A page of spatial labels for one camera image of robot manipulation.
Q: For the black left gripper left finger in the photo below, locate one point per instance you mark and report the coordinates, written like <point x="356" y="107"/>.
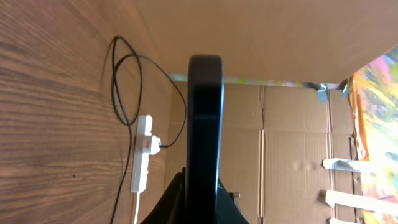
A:
<point x="170" y="209"/>

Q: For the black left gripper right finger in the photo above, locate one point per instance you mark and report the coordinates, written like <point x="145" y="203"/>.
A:
<point x="226" y="210"/>

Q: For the Samsung Galaxy smartphone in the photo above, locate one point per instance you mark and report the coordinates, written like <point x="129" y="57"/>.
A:
<point x="205" y="109"/>

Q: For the white power strip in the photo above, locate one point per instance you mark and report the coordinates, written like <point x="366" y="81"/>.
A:
<point x="141" y="154"/>

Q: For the white tape strips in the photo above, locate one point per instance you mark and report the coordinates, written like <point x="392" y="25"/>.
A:
<point x="351" y="186"/>

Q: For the colourful painted sheet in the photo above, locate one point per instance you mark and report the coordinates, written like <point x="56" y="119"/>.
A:
<point x="373" y="100"/>

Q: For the cardboard wall panel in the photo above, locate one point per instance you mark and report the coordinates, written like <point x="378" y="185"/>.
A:
<point x="274" y="139"/>

